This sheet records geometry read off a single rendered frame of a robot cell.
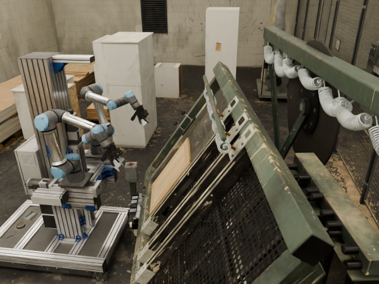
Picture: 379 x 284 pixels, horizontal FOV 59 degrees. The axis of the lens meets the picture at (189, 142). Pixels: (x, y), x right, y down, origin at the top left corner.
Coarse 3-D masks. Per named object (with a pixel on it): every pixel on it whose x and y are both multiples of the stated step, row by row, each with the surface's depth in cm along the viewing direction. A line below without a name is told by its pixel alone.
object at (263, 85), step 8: (272, 16) 767; (272, 24) 766; (288, 56) 742; (264, 64) 727; (264, 72) 822; (264, 80) 828; (280, 80) 736; (288, 80) 759; (264, 88) 797; (280, 88) 770; (264, 96) 756; (280, 96) 751
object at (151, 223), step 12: (228, 108) 207; (228, 120) 207; (216, 144) 214; (204, 156) 218; (192, 168) 221; (180, 180) 226; (192, 180) 225; (180, 192) 229; (168, 204) 233; (156, 216) 238; (144, 228) 242
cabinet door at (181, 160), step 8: (184, 144) 281; (176, 152) 291; (184, 152) 270; (176, 160) 280; (184, 160) 260; (168, 168) 287; (176, 168) 268; (184, 168) 249; (160, 176) 295; (168, 176) 275; (176, 176) 257; (152, 184) 304; (160, 184) 283; (168, 184) 264; (152, 192) 290; (160, 192) 272; (168, 192) 257; (152, 200) 278; (160, 200) 260; (152, 208) 266
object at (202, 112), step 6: (204, 108) 281; (198, 114) 284; (198, 120) 285; (192, 126) 288; (186, 132) 290; (180, 138) 294; (186, 138) 292; (180, 144) 295; (174, 150) 297; (168, 156) 300; (162, 162) 304; (168, 162) 302; (162, 168) 305; (156, 174) 307
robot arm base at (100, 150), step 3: (93, 147) 323; (96, 147) 323; (99, 147) 324; (102, 147) 326; (90, 150) 327; (93, 150) 324; (96, 150) 323; (99, 150) 324; (102, 150) 326; (105, 150) 331; (93, 153) 324; (96, 153) 324; (99, 153) 324; (102, 153) 326
